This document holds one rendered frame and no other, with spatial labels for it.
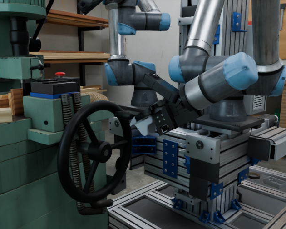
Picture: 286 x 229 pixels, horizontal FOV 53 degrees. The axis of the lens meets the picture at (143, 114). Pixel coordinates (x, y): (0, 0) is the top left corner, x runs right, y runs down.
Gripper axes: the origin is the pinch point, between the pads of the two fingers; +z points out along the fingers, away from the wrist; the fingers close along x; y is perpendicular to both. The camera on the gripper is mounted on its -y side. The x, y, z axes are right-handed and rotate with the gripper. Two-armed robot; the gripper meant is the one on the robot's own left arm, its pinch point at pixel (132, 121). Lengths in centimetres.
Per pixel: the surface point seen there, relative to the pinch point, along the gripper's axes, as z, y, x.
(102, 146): 6.4, 2.8, -8.6
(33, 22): 33, -56, 11
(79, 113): 2.7, -6.5, -14.8
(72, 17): 169, -172, 193
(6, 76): 32.0, -32.8, -10.5
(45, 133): 14.9, -6.7, -17.4
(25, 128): 21.2, -10.9, -18.4
